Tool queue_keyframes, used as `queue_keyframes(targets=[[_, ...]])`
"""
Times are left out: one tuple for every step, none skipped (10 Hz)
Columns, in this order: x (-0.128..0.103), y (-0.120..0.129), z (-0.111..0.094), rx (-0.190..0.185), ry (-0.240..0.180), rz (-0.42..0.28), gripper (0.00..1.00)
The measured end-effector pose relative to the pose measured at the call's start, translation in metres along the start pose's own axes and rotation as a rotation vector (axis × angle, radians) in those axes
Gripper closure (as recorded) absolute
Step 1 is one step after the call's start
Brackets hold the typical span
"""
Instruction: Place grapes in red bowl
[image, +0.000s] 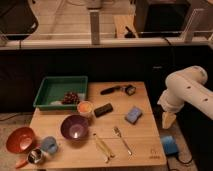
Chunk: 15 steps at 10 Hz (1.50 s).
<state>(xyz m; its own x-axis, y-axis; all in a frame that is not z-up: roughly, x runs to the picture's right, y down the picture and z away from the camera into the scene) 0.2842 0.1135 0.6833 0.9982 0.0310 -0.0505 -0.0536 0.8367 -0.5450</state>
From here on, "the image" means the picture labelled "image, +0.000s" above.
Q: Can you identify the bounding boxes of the orange cup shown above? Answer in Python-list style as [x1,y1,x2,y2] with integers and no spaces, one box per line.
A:
[77,101,93,117]

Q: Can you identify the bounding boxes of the red bowl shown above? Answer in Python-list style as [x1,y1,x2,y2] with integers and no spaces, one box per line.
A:
[6,127,36,154]

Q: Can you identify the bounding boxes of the white cloth in tray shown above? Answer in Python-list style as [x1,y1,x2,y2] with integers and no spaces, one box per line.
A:
[50,101,62,106]

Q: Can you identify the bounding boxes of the grey metal post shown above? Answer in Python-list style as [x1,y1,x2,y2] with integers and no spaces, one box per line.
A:
[90,10,100,45]

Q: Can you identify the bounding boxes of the green plastic tray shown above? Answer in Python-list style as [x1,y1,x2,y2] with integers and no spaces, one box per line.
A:
[33,76,88,110]

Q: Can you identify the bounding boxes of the silver fork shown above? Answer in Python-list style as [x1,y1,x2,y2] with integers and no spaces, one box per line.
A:
[113,126,133,156]

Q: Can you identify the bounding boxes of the wooden table board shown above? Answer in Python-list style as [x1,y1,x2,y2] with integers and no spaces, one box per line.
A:
[30,82,166,169]

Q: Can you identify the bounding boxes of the black handled brush tool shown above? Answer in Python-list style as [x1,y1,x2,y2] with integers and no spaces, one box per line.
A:
[100,84,136,96]

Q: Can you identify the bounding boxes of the small steel pot orange handle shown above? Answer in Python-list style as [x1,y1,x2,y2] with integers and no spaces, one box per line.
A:
[14,148,46,169]

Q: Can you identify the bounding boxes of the purple grape bunch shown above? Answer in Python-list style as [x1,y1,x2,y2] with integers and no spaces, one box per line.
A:
[62,92,80,104]

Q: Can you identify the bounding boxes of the purple bowl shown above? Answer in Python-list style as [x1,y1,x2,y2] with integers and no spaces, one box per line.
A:
[60,115,89,140]

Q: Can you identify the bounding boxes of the yellow wooden tongs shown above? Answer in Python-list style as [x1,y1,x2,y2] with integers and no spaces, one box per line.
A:
[93,133,115,163]

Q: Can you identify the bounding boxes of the black rectangular block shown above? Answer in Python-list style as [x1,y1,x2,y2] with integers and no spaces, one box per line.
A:
[94,103,113,117]

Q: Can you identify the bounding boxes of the blue mug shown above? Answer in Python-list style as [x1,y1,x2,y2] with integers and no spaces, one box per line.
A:
[40,136,58,155]

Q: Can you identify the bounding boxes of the blue sponge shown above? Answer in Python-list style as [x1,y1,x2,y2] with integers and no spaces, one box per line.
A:
[125,106,142,124]

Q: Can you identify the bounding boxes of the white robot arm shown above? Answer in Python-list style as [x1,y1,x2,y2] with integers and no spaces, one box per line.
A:
[157,66,213,129]

